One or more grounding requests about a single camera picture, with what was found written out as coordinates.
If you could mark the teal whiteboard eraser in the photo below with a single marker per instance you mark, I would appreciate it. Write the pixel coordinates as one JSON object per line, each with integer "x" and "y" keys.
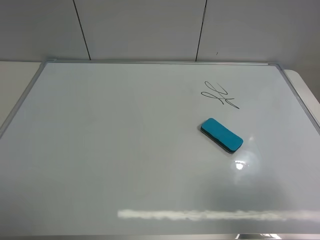
{"x": 222, "y": 136}

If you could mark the black marker scribble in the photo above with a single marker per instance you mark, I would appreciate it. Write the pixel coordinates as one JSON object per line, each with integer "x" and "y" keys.
{"x": 220, "y": 95}

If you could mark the white whiteboard with aluminium frame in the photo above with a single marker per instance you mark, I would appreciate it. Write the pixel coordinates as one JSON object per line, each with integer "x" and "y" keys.
{"x": 114, "y": 149}

